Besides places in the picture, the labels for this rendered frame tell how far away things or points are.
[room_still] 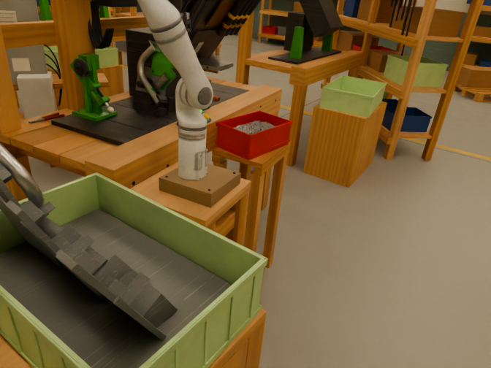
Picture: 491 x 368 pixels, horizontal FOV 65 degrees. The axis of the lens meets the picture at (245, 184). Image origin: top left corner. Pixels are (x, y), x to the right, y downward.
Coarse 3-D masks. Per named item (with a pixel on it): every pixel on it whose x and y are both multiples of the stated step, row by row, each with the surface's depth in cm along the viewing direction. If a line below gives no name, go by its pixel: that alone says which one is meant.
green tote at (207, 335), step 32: (64, 192) 107; (96, 192) 116; (128, 192) 107; (0, 224) 95; (128, 224) 113; (160, 224) 103; (192, 224) 95; (192, 256) 100; (224, 256) 92; (256, 256) 86; (0, 288) 72; (256, 288) 87; (0, 320) 79; (32, 320) 66; (192, 320) 69; (224, 320) 78; (32, 352) 73; (64, 352) 61; (160, 352) 62; (192, 352) 71
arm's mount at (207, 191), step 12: (216, 168) 139; (168, 180) 127; (180, 180) 128; (192, 180) 128; (204, 180) 129; (216, 180) 130; (228, 180) 131; (168, 192) 129; (180, 192) 126; (192, 192) 124; (204, 192) 122; (216, 192) 124; (228, 192) 132; (204, 204) 124
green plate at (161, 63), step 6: (156, 54) 181; (162, 54) 179; (156, 60) 181; (162, 60) 180; (168, 60) 178; (156, 66) 182; (162, 66) 180; (168, 66) 179; (174, 66) 182; (156, 72) 182; (162, 72) 181
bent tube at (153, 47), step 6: (150, 42) 177; (150, 48) 178; (156, 48) 178; (144, 54) 180; (150, 54) 180; (138, 60) 182; (144, 60) 181; (138, 66) 182; (138, 72) 182; (144, 78) 182; (144, 84) 182; (150, 84) 183; (150, 90) 181; (156, 102) 180
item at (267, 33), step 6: (264, 0) 1019; (270, 0) 1049; (270, 6) 1055; (294, 6) 982; (300, 6) 975; (264, 12) 1022; (270, 12) 1013; (276, 12) 1004; (282, 12) 1000; (270, 18) 1072; (264, 30) 1048; (270, 30) 1038; (276, 30) 1036; (282, 30) 1023; (258, 36) 1057; (264, 36) 1046; (270, 36) 1036; (276, 36) 1032; (282, 36) 1023; (318, 42) 977
